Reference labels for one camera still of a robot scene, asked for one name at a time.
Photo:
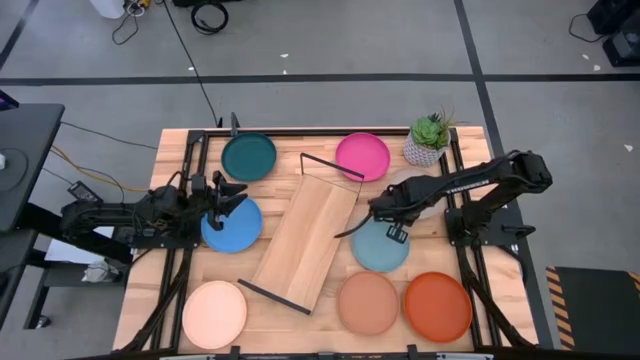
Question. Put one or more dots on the pale teal plate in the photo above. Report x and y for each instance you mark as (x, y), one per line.
(377, 255)

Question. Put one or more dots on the wooden dish rack board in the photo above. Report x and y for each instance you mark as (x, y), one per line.
(305, 235)

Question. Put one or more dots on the black low stand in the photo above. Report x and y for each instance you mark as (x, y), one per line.
(55, 280)

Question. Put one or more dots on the black desk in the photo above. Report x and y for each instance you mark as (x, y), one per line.
(35, 150)

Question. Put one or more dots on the magenta plate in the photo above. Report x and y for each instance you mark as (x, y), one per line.
(362, 152)

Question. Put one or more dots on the crumpled clear plastic bag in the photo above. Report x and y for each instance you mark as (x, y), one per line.
(100, 271)

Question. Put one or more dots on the black metal table frame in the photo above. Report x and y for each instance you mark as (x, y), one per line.
(300, 132)

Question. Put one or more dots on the orange plate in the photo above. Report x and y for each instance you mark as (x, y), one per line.
(438, 307)

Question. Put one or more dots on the black round pad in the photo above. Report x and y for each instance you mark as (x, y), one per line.
(17, 175)

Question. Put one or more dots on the white container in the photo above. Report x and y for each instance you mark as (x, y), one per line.
(106, 7)

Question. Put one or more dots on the black equipment case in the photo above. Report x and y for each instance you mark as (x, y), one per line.
(615, 15)

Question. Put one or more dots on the flat black object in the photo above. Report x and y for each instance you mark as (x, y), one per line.
(205, 2)

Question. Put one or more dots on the small white object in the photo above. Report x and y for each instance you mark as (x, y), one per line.
(2, 161)

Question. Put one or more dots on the black mat with hazard stripes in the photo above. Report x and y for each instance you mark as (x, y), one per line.
(600, 307)

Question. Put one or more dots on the black diagonal beam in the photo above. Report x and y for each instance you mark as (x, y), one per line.
(45, 225)

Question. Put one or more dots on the white sheet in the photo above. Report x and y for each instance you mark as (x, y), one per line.
(70, 252)

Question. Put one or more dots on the dark green plate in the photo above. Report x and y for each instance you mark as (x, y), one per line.
(248, 156)

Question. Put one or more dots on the succulent in white pot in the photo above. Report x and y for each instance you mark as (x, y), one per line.
(425, 147)

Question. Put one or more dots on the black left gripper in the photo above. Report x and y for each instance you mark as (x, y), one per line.
(216, 187)

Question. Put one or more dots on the tan brown plate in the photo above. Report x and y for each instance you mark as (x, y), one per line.
(368, 303)

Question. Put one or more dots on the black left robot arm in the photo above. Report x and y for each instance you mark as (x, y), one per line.
(100, 217)

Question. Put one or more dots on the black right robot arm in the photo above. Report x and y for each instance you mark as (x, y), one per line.
(500, 172)

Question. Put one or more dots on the peach plate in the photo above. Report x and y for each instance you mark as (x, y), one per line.
(214, 315)

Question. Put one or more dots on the dark device with screen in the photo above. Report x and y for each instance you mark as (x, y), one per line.
(7, 101)

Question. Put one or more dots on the bright blue plate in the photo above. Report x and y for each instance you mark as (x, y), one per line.
(240, 232)

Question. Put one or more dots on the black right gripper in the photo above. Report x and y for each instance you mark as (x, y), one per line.
(397, 202)

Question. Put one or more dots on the black power adapter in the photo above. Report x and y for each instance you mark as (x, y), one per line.
(84, 191)

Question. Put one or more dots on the black box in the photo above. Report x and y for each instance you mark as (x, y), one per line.
(624, 50)

